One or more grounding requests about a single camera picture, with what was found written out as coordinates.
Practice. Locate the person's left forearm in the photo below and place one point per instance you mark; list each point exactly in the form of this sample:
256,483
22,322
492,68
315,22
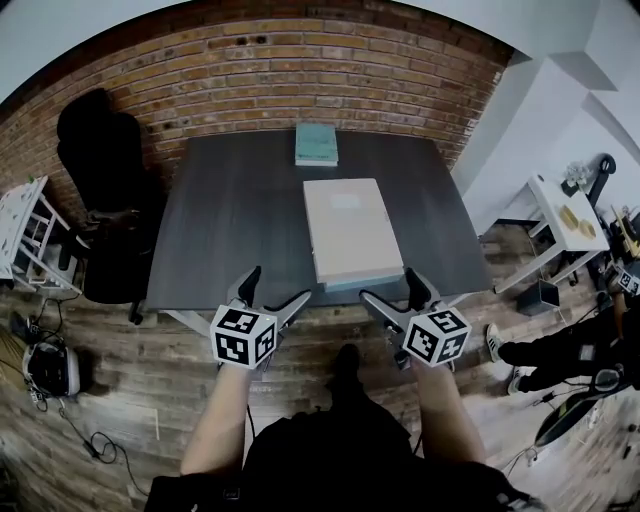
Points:
220,415

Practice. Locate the small potted plant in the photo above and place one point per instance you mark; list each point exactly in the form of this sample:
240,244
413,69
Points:
575,175

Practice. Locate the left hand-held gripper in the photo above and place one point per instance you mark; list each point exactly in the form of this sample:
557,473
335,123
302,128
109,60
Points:
243,336

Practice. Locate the black office chair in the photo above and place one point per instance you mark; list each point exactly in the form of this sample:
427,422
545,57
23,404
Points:
112,200

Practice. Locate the white headset device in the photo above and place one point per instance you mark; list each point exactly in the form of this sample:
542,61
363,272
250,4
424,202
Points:
50,369

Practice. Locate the small teal book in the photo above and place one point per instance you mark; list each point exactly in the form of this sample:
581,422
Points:
315,145

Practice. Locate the yellow clutter pile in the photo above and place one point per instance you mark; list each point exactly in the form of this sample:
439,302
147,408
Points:
627,232

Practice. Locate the black floor bin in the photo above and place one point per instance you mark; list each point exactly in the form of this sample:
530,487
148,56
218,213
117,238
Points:
541,299

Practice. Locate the white side table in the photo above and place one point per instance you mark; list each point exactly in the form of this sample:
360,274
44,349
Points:
567,220

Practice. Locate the person's black shoe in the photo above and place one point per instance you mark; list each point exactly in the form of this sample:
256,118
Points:
346,365

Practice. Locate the yellow dish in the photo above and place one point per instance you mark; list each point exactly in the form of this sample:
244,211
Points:
587,231
570,214

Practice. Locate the person's black clothing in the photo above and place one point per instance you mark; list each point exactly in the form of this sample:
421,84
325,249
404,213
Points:
340,460

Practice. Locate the black stand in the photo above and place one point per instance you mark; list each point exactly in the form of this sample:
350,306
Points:
600,177

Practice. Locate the person's right forearm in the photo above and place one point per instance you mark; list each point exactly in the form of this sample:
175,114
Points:
447,415

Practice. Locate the large cream book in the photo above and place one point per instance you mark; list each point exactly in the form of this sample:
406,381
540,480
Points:
350,230

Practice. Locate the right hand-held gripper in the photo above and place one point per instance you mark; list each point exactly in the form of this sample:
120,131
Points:
434,336

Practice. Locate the white shelf cart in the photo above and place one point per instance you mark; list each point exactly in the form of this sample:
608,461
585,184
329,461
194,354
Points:
22,225

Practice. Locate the black green floor object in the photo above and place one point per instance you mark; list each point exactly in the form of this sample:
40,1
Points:
575,415

